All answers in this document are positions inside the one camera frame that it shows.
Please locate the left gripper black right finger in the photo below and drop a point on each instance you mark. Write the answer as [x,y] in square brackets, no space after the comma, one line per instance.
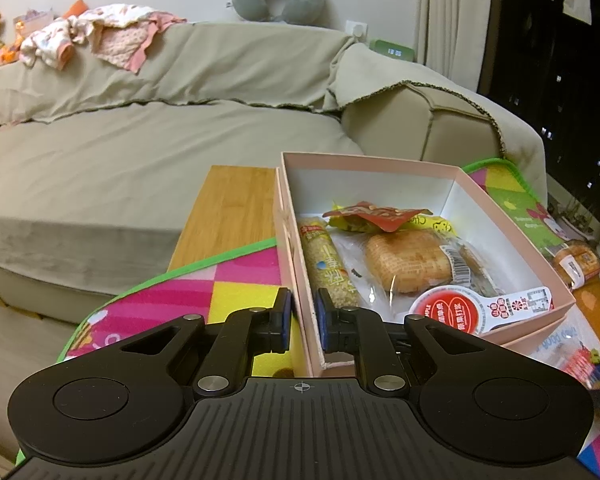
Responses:
[480,400]

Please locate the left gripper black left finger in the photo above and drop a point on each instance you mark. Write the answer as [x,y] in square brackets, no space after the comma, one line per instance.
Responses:
[128,398]

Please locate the red white jelly cup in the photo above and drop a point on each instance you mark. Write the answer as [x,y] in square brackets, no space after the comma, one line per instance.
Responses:
[465,310]

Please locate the bread bun with barcode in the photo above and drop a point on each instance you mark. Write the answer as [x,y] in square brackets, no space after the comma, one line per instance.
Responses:
[388,269]

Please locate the red snack packet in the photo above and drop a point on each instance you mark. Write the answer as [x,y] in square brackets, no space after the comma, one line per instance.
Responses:
[365,217]

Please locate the sesame bar packet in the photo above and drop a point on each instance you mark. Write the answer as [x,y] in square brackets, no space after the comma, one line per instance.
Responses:
[324,265]

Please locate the pink cardboard box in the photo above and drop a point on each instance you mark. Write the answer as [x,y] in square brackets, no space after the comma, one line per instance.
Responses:
[309,184]

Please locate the yellow snack packet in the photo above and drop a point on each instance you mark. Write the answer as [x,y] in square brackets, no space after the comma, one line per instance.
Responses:
[432,222]

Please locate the wrapped bread on mat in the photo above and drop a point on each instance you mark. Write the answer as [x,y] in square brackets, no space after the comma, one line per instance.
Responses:
[575,262]

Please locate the colourful play mat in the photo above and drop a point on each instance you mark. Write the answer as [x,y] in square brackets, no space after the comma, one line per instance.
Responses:
[278,425]

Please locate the beige sofa with cover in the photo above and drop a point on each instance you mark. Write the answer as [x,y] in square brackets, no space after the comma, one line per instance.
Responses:
[99,167]

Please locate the pile of baby clothes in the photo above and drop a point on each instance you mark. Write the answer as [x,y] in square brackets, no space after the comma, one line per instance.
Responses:
[119,34]

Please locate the green digital clock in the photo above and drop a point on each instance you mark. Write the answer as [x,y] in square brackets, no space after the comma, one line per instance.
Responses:
[392,50]

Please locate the beige curtain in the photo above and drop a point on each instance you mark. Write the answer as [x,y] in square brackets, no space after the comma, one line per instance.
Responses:
[451,38]

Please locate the white wall socket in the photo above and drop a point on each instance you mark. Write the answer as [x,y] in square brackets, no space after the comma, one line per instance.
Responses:
[358,30]

